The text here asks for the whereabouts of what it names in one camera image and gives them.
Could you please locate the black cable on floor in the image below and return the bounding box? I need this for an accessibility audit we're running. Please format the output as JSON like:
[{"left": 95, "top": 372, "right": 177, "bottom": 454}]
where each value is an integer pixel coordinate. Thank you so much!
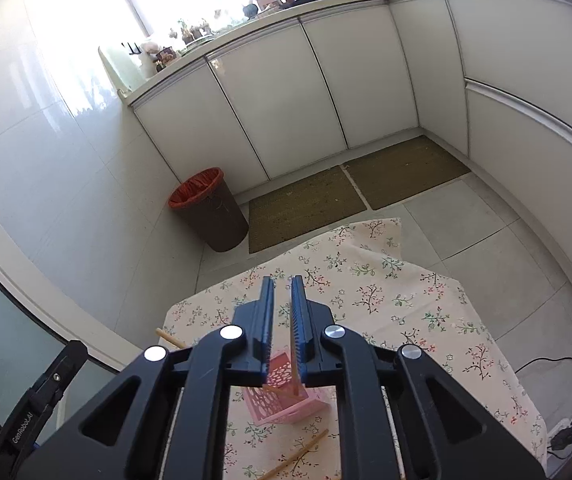
[{"left": 512, "top": 355, "right": 572, "bottom": 461}]

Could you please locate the brown floor mat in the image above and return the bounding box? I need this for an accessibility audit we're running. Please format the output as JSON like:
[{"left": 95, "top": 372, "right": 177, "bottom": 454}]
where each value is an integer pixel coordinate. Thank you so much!
[{"left": 248, "top": 136, "right": 470, "bottom": 254}]

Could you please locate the brown trash bin red liner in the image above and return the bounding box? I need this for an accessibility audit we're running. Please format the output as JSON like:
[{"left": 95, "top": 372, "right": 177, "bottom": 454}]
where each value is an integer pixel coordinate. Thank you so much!
[{"left": 167, "top": 167, "right": 249, "bottom": 252}]

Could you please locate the pink perforated utensil holder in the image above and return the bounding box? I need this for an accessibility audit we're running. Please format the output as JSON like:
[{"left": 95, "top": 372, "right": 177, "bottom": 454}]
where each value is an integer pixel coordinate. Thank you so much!
[{"left": 243, "top": 349, "right": 330, "bottom": 426}]

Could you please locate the floral tablecloth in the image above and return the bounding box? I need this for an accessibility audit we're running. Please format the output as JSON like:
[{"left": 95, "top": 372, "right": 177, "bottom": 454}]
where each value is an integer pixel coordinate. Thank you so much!
[{"left": 163, "top": 219, "right": 547, "bottom": 479}]

